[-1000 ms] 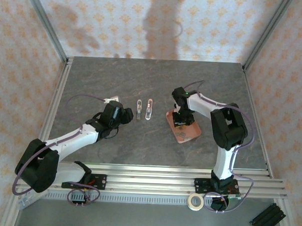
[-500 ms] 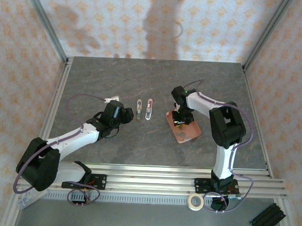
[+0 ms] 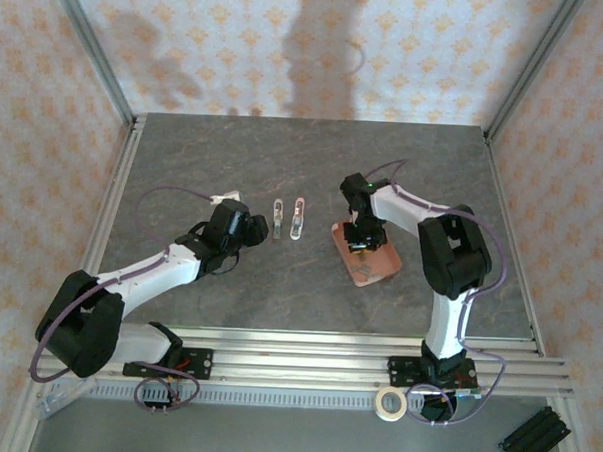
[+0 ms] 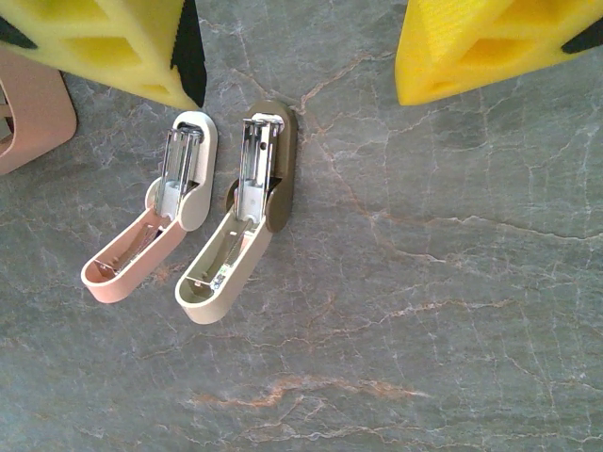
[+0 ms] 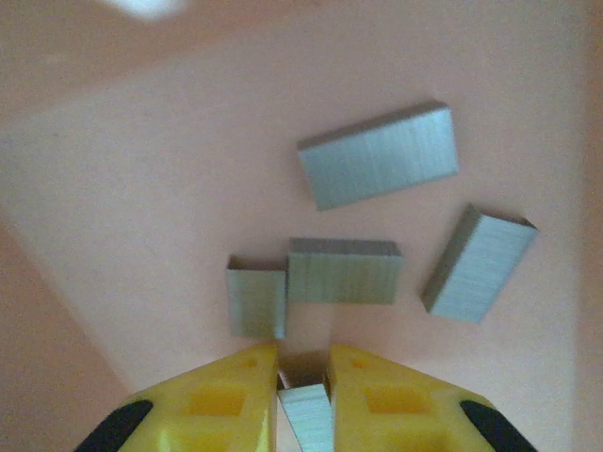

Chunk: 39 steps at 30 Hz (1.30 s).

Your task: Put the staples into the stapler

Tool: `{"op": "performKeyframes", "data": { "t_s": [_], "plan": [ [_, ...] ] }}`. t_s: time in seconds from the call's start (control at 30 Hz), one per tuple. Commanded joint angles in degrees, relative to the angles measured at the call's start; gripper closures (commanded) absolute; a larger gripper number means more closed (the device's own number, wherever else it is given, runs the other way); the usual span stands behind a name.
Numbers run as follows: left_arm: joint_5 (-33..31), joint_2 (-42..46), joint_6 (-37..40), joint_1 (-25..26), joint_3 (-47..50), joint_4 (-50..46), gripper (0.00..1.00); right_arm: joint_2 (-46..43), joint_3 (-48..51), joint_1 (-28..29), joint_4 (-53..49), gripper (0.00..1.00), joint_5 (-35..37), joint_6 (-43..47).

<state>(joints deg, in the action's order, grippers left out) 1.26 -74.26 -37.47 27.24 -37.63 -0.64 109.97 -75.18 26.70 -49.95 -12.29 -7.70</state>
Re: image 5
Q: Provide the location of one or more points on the pink plastic tray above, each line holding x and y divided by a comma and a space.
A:
141, 188

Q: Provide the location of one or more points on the grey staple strip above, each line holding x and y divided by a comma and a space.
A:
306, 414
478, 266
256, 301
377, 155
344, 275

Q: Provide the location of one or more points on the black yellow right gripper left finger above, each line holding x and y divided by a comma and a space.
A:
207, 405

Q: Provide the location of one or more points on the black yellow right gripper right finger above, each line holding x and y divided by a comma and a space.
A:
400, 405

